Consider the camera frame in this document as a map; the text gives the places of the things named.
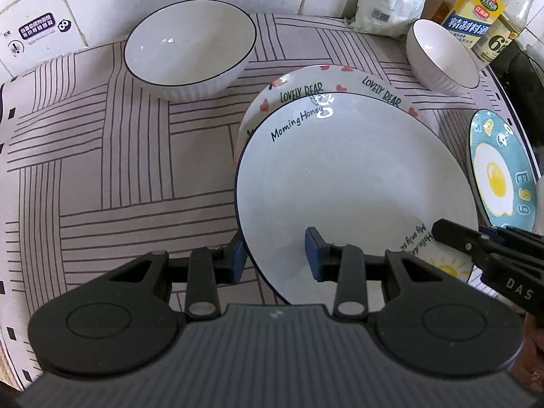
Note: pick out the small white wall sticker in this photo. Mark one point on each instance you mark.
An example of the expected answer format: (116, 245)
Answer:
(12, 44)

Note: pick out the purple wall sticker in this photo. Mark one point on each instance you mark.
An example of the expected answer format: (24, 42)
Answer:
(40, 26)

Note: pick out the blue egg print plate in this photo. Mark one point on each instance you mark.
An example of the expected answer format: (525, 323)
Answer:
(493, 170)

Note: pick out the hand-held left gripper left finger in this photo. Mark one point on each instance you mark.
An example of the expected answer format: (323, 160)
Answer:
(236, 261)

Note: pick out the clear bottle with yellow cap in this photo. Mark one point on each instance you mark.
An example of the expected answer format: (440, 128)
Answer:
(497, 41)

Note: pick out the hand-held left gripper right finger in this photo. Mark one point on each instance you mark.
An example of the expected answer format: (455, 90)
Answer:
(313, 255)

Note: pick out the yellow label cooking wine bottle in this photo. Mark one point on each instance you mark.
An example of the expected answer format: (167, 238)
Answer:
(471, 12)

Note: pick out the heart print plate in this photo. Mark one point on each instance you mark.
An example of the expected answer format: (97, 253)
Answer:
(297, 87)

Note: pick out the white plate with dark rim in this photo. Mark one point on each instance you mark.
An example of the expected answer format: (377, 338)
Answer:
(361, 170)

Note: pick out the striped table cover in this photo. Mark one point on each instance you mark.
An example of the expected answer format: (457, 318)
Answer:
(127, 157)

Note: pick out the large white ribbed bowl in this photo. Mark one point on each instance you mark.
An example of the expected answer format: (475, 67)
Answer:
(187, 46)

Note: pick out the white plastic bag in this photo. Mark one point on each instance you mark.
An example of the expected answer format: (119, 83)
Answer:
(391, 0)

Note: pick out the small white ribbed bowl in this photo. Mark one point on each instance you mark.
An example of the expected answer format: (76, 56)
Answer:
(442, 57)

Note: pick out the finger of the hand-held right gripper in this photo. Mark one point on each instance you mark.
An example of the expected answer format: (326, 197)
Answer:
(457, 238)

